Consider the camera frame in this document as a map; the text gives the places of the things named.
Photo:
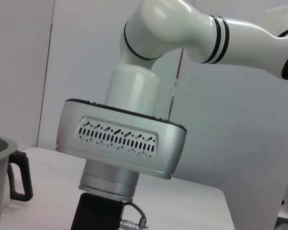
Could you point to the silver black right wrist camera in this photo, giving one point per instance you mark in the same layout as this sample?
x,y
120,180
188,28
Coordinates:
x,y
110,155

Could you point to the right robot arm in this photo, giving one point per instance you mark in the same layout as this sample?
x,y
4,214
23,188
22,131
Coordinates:
x,y
182,24

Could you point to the grey-green perforated storage basket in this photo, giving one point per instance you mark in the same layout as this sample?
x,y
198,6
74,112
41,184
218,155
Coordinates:
x,y
0,167

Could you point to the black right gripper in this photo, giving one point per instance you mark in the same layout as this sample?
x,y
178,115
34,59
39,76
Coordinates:
x,y
98,213

